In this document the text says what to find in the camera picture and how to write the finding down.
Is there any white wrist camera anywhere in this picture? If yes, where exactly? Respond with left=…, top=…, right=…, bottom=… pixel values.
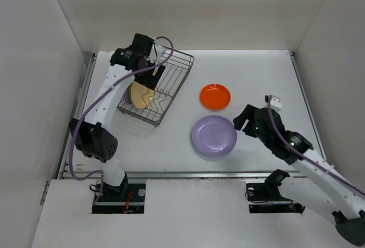
left=265, top=95, right=282, bottom=113
left=151, top=42, right=166, bottom=64

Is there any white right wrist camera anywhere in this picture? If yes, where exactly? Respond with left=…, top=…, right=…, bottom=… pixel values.
left=265, top=95, right=282, bottom=113

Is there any beige plate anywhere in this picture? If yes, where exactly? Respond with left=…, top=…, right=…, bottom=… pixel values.
left=130, top=81, right=155, bottom=109

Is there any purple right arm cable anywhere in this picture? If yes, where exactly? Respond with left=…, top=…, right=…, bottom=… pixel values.
left=266, top=99, right=365, bottom=197

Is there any green plate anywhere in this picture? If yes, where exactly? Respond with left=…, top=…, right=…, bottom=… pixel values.
left=128, top=85, right=132, bottom=101

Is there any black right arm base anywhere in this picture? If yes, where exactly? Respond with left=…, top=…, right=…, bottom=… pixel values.
left=245, top=182, right=305, bottom=214

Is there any purple plate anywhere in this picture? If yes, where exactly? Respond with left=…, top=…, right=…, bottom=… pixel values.
left=192, top=115, right=237, bottom=158
left=122, top=90, right=132, bottom=104

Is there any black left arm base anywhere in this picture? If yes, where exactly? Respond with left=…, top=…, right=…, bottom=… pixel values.
left=89, top=180, right=147, bottom=214

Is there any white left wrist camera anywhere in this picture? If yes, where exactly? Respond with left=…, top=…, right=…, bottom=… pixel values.
left=151, top=42, right=166, bottom=64

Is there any grey wire dish rack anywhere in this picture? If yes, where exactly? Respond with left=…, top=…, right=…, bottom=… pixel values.
left=117, top=50, right=194, bottom=127

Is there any orange plate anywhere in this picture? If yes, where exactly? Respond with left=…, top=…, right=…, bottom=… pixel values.
left=200, top=84, right=232, bottom=111

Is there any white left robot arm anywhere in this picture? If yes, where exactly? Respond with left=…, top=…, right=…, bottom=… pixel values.
left=68, top=33, right=171, bottom=201

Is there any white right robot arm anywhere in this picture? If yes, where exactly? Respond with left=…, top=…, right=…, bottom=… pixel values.
left=233, top=100, right=364, bottom=247

